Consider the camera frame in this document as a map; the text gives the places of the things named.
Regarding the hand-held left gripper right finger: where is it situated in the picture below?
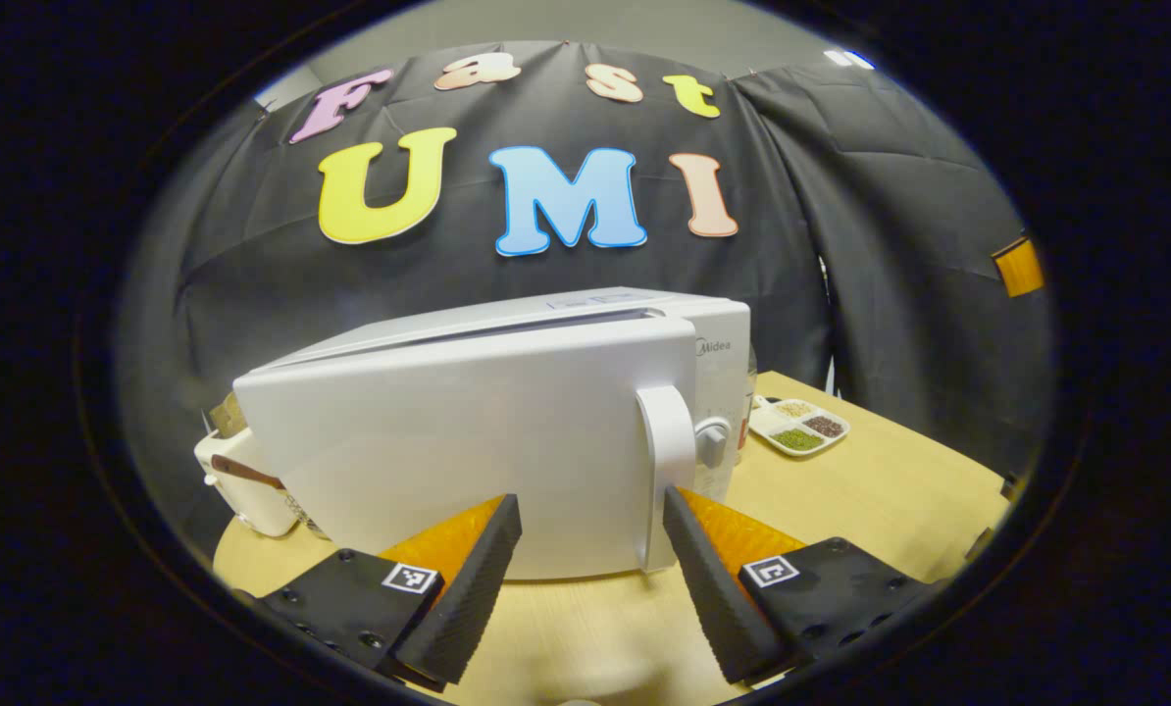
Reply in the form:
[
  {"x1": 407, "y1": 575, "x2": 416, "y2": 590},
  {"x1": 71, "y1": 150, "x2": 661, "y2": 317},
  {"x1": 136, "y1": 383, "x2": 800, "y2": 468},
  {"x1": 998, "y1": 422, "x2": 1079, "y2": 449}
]
[{"x1": 662, "y1": 485, "x2": 940, "y2": 685}]

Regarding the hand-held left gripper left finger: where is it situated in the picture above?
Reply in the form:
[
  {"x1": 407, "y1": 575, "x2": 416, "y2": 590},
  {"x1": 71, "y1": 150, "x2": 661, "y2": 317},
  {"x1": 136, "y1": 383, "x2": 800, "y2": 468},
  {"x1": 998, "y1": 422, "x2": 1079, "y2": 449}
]
[{"x1": 252, "y1": 493, "x2": 524, "y2": 687}]

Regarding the white microwave oven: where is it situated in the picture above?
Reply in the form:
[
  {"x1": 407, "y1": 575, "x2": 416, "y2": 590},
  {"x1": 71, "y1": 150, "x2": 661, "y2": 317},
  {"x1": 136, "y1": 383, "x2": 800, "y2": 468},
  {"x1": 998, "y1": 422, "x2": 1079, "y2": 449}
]
[{"x1": 232, "y1": 286, "x2": 753, "y2": 581}]

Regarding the white sectioned spice tray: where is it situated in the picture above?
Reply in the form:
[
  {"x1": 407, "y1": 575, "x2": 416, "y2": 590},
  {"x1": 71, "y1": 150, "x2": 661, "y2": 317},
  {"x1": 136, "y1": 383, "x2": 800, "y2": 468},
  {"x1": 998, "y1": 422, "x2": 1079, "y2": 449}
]
[{"x1": 748, "y1": 396, "x2": 851, "y2": 459}]

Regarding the clear bottle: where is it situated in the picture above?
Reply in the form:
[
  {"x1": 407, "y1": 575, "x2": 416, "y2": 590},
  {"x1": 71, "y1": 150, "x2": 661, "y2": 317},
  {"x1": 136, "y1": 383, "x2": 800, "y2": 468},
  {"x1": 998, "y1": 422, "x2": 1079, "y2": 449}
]
[{"x1": 738, "y1": 343, "x2": 759, "y2": 467}]

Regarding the white toaster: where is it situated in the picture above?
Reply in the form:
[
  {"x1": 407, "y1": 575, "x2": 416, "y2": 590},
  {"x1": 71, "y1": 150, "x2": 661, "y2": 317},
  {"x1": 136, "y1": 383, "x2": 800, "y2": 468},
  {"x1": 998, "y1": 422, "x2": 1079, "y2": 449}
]
[{"x1": 193, "y1": 427, "x2": 302, "y2": 538}]

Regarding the brown bread slice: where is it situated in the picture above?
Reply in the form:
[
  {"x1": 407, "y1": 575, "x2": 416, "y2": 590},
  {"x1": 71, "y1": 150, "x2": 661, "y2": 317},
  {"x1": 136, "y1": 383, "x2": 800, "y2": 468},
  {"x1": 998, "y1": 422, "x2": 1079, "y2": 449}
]
[{"x1": 208, "y1": 392, "x2": 250, "y2": 438}]

